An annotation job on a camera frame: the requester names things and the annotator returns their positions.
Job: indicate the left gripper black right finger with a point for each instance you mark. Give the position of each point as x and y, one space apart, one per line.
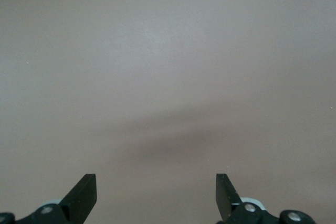
228 203

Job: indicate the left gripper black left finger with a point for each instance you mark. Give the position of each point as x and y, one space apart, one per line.
78 203

